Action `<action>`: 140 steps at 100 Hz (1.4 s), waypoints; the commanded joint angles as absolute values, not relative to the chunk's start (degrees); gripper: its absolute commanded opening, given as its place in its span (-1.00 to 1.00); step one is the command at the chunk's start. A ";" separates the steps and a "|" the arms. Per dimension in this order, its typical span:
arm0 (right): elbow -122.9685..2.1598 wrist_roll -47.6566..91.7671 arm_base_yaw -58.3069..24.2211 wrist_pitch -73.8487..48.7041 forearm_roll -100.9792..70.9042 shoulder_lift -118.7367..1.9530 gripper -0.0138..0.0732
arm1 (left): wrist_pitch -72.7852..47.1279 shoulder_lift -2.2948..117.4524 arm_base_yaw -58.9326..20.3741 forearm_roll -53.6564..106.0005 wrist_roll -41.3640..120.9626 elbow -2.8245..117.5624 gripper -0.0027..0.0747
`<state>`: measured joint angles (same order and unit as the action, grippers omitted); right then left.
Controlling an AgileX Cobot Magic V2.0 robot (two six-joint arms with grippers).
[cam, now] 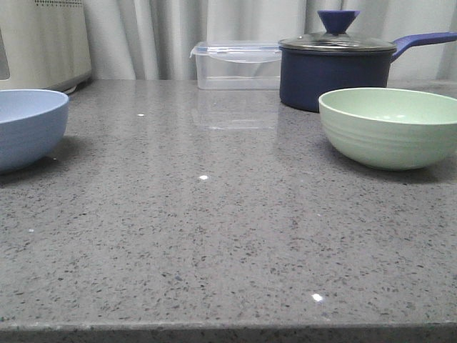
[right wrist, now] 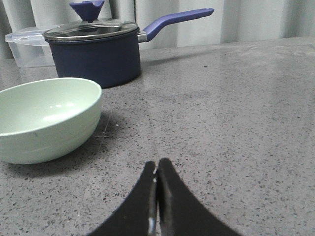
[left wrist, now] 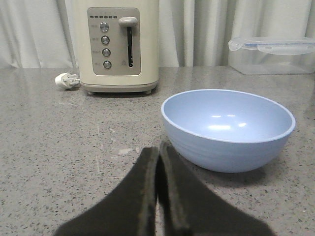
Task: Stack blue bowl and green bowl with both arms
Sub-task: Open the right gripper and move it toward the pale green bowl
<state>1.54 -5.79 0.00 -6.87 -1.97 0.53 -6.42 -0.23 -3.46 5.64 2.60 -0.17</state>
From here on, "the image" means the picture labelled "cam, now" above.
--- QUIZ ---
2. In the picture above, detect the light blue bowl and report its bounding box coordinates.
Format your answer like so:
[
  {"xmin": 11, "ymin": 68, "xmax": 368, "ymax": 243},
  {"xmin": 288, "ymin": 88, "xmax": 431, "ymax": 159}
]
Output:
[{"xmin": 1, "ymin": 89, "xmax": 69, "ymax": 174}]

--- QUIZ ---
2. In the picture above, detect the light green bowl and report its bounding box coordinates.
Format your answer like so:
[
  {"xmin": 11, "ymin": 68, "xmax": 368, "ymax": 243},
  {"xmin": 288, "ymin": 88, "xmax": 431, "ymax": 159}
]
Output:
[{"xmin": 318, "ymin": 87, "xmax": 456, "ymax": 170}]

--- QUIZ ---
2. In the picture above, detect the clear plastic food container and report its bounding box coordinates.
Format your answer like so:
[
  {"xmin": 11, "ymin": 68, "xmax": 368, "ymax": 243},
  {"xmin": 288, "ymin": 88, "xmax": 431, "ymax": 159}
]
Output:
[{"xmin": 190, "ymin": 41, "xmax": 281, "ymax": 90}]

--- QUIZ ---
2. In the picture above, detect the dark blue saucepan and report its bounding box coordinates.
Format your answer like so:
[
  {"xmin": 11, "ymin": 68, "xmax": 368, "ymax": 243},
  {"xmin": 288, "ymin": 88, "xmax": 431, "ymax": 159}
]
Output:
[{"xmin": 278, "ymin": 32, "xmax": 456, "ymax": 112}]

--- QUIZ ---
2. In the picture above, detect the glass lid with blue knob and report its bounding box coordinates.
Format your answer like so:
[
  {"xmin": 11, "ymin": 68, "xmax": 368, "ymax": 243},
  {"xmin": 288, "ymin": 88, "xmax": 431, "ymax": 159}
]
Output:
[{"xmin": 278, "ymin": 10, "xmax": 396, "ymax": 53}]

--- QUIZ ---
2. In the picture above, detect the cream white toaster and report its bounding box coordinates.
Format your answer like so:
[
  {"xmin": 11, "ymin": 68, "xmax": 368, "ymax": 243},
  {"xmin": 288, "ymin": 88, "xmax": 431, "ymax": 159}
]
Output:
[{"xmin": 1, "ymin": 1, "xmax": 92, "ymax": 91}]

